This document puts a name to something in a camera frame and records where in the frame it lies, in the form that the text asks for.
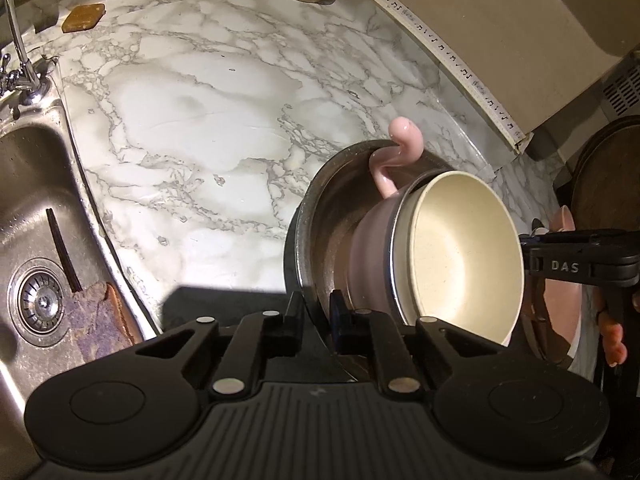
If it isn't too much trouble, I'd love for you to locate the pink bear-shaped plate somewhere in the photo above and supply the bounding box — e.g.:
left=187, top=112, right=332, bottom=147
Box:
left=514, top=204, right=584, bottom=371

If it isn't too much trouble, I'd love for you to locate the steel bowl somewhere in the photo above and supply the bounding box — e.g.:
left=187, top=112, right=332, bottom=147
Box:
left=282, top=138, right=452, bottom=331

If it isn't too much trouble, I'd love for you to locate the cream plastic bowl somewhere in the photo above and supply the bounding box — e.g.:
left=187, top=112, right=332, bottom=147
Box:
left=390, top=171, right=524, bottom=346

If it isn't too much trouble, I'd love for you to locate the right hand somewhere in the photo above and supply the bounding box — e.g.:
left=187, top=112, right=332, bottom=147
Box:
left=593, top=287, right=628, bottom=367

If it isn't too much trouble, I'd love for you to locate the round wooden cutting board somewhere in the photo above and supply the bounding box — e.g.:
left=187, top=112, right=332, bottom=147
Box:
left=570, top=115, right=640, bottom=231

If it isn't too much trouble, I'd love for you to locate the brown scrubbing sponge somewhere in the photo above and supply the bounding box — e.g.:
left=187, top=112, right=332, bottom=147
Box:
left=64, top=282, right=143, bottom=363

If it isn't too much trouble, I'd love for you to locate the white vent grille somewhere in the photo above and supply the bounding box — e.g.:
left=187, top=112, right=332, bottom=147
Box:
left=601, top=63, right=640, bottom=120

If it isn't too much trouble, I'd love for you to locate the black chopstick in sink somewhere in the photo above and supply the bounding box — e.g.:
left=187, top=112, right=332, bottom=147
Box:
left=46, top=208, right=82, bottom=292

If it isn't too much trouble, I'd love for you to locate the sink drain strainer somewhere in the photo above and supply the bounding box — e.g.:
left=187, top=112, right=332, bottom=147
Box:
left=6, top=258, right=70, bottom=348

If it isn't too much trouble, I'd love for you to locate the steel sink basin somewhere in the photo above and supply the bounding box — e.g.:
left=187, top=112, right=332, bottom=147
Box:
left=1, top=62, right=157, bottom=479

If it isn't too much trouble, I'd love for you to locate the chrome faucet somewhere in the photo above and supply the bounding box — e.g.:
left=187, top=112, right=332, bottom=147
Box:
left=1, top=0, right=58, bottom=106

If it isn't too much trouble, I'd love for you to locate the brown soap bar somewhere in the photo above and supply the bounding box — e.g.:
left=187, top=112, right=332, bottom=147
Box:
left=61, top=3, right=105, bottom=34

